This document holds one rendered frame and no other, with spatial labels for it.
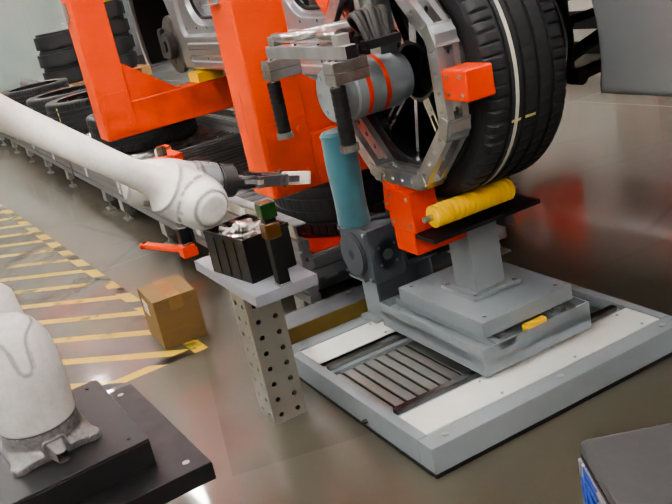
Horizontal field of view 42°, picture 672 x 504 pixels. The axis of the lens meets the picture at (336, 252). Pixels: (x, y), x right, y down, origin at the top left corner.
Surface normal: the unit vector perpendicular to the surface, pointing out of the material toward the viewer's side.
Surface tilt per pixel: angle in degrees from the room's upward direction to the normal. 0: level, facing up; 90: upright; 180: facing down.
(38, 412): 95
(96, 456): 3
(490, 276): 90
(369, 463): 0
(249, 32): 90
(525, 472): 0
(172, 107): 90
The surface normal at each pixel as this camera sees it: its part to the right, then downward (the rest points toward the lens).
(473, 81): 0.47, 0.19
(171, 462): -0.20, -0.93
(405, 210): -0.86, 0.32
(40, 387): 0.72, 0.06
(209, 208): 0.65, 0.31
